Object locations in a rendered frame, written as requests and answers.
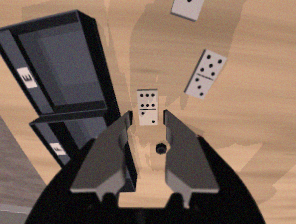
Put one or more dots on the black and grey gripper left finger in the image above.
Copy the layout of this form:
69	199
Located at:
97	168

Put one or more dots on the dark grey rack of three bins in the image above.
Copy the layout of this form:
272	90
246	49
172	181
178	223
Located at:
57	53

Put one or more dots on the white domino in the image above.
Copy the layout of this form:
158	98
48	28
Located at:
148	106
187	9
204	74

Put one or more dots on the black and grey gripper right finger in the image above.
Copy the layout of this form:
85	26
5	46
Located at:
206	181

